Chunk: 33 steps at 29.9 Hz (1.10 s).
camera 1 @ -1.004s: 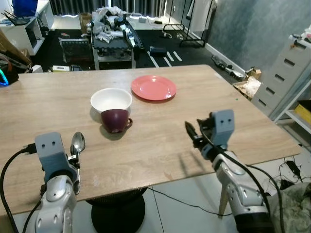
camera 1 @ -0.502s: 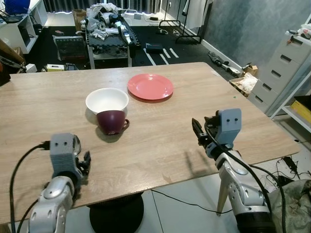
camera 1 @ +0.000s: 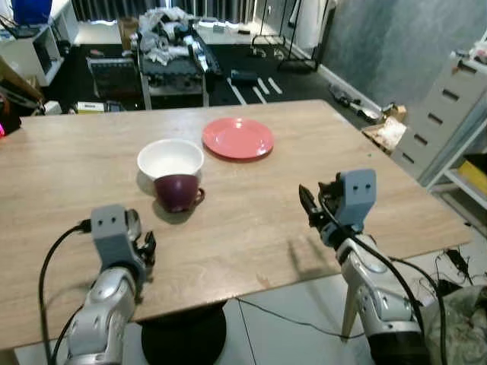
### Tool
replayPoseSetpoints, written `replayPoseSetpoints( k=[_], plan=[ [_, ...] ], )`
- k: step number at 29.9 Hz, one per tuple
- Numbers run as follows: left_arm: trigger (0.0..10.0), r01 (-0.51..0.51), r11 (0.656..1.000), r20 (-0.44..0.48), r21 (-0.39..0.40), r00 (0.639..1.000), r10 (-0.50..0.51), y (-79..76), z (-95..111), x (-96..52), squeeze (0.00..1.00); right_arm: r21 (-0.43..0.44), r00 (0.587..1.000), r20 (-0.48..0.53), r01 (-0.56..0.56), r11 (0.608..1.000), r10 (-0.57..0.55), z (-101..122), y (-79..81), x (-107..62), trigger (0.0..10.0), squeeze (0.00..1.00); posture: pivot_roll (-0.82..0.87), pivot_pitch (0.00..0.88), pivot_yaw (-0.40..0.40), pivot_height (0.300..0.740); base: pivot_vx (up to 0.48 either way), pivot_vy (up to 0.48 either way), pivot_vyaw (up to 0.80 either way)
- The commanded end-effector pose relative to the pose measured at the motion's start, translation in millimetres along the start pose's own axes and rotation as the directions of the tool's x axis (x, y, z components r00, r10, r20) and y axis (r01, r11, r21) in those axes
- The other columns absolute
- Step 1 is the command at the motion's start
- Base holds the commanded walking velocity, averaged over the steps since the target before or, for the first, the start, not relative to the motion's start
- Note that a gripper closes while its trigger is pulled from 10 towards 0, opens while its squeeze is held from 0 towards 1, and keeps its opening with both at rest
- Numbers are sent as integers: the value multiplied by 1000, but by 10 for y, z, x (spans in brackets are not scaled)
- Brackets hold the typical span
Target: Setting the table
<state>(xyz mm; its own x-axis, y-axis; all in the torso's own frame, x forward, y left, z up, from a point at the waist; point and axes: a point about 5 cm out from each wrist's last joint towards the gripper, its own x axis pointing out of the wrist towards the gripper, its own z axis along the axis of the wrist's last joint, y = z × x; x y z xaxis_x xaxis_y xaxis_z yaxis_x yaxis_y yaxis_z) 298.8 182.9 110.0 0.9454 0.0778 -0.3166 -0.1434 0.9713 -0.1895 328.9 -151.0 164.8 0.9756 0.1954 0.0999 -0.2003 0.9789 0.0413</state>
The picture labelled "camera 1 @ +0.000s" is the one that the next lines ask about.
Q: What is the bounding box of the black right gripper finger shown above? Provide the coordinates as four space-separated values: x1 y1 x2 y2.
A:
298 185 321 227

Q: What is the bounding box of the silver metal spoon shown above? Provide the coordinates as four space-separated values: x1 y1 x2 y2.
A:
126 209 143 243

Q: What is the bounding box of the white bowl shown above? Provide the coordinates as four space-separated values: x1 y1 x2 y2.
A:
137 138 205 183

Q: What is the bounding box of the black round table base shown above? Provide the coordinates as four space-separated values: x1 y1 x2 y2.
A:
141 300 228 365

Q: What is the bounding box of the brown cardboard box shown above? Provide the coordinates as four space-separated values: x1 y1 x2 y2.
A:
362 104 409 155

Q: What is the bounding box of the pink round plate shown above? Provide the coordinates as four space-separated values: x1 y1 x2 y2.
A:
202 117 275 160

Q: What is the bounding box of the black power adapter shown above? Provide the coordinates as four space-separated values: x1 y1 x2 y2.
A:
444 247 474 278

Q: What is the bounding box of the yellow box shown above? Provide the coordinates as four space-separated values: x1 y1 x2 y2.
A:
457 158 487 194

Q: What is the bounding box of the green camouflage cloth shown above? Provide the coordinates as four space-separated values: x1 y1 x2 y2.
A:
421 284 487 365

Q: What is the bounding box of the white shelf rack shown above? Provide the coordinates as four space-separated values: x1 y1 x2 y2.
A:
426 114 487 233

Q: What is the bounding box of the grey drawer cabinet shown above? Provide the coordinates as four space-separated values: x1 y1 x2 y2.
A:
391 53 487 185

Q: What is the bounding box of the black clothes rack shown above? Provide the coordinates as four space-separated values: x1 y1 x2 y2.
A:
250 0 322 75

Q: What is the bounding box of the black crate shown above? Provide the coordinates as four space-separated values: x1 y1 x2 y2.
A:
86 56 139 101

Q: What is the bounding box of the cluttered metal cart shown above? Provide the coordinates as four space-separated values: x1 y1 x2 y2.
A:
135 6 223 109

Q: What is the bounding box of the white cabinet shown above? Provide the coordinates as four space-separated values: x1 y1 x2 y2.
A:
0 21 63 86

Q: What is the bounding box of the blue box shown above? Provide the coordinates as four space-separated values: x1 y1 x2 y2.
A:
11 0 53 27

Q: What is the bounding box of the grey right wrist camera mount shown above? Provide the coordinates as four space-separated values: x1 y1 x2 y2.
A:
333 169 378 230

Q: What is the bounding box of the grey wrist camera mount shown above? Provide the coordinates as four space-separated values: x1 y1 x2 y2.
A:
91 204 144 267
333 169 378 230

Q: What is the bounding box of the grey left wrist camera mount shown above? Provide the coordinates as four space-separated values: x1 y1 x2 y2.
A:
91 204 144 267

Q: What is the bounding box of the maroon cup with handle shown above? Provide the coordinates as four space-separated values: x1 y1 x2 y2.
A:
154 174 206 214

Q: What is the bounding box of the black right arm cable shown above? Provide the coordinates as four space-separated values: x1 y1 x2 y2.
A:
318 194 450 365

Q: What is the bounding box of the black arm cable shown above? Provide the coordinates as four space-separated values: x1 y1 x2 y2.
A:
37 219 94 365
318 194 450 365

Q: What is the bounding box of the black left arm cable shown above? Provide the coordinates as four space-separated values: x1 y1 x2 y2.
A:
37 219 94 365

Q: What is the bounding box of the thin black floor cable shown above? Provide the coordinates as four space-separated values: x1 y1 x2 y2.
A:
234 297 345 338

